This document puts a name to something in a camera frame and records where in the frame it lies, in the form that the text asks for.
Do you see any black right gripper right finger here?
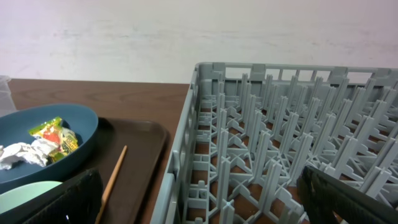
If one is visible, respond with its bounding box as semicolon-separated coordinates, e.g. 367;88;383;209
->
297;166;397;224

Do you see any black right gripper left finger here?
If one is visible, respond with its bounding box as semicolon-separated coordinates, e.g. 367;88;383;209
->
1;168;103;224

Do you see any white tissue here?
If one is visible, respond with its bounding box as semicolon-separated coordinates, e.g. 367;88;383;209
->
1;138;59;170

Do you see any mint green bowl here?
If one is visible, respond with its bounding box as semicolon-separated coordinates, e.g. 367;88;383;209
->
0;181;62;213

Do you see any yellow green snack wrapper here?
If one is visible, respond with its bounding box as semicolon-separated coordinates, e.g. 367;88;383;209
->
29;116;79;163

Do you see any grey dishwasher rack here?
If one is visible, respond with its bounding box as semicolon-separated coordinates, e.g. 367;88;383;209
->
151;62;397;223

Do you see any brown plastic tray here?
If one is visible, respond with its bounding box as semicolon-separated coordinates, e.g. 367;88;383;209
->
80;118;169;223

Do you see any wooden chopstick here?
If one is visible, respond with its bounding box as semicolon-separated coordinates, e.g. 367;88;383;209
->
95;146;127;224

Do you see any dark blue plate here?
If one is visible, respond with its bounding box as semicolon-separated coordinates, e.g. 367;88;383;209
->
1;104;99;193

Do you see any clear plastic bin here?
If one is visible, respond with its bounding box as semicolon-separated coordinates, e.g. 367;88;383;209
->
0;75;17;117

